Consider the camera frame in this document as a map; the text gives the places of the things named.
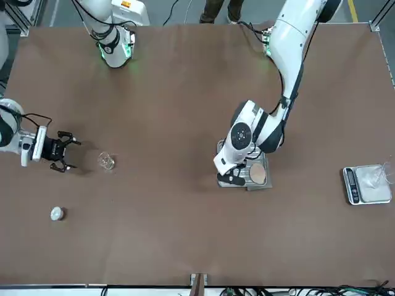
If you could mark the small glass beaker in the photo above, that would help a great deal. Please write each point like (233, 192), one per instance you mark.
(106, 160)

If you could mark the ribbed metal tray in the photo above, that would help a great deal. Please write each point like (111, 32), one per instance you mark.
(262, 158)

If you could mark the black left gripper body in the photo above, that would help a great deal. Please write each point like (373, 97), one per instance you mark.
(230, 179)

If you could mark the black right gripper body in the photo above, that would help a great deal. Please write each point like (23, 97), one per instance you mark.
(52, 149)

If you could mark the white cabinet orange label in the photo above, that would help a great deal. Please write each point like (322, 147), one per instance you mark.
(129, 9)

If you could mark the digital kitchen scale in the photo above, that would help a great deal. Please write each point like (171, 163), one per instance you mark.
(351, 185)

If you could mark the large glass beaker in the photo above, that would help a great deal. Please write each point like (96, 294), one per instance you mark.
(381, 172)

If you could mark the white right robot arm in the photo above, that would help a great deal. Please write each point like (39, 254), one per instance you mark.
(114, 46)

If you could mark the aluminium frame post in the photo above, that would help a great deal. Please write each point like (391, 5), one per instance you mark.
(199, 283)

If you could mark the aluminium frame rail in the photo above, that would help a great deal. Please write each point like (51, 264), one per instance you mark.
(375, 26)

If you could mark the person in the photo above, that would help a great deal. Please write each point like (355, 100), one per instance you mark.
(213, 12)

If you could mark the small white bottle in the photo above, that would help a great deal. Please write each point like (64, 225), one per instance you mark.
(56, 213)

